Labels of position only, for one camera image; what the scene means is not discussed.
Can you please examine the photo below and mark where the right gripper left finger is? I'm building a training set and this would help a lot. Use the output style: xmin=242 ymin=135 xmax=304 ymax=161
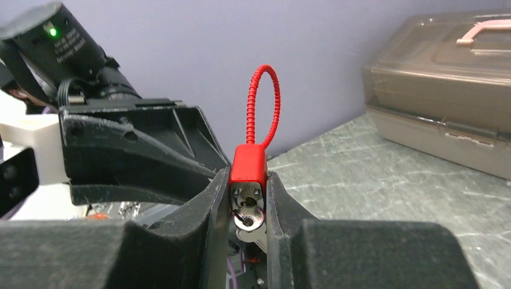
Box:
xmin=1 ymin=169 xmax=230 ymax=288

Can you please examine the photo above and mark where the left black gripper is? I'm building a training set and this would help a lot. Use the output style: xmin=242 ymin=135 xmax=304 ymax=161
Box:
xmin=58 ymin=98 xmax=230 ymax=205

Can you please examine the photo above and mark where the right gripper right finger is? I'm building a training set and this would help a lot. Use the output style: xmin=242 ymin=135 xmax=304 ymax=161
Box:
xmin=266 ymin=173 xmax=479 ymax=288

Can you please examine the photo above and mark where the silver key bunch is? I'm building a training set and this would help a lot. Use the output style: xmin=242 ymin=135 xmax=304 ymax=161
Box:
xmin=233 ymin=197 xmax=268 ymax=253

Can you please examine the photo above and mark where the red cable lock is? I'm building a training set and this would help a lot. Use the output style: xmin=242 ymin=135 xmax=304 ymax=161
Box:
xmin=228 ymin=64 xmax=281 ymax=210

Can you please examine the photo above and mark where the brown translucent tool box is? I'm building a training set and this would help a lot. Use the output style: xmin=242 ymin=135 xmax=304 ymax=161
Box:
xmin=362 ymin=8 xmax=510 ymax=179

